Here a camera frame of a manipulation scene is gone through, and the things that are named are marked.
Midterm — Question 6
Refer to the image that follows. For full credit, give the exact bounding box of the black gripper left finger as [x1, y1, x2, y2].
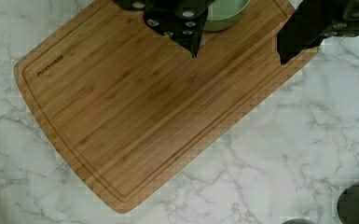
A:
[113, 0, 214, 59]

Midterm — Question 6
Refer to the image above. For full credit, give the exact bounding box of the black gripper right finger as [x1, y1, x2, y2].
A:
[277, 0, 359, 64]

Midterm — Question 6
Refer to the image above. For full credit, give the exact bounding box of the light green ceramic bowl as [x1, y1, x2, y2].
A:
[204, 0, 251, 32]

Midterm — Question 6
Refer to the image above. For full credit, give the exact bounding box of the bamboo cutting board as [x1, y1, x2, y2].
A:
[14, 0, 315, 214]

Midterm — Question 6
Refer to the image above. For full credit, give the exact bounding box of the black round pot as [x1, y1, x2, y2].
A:
[337, 185, 359, 224]

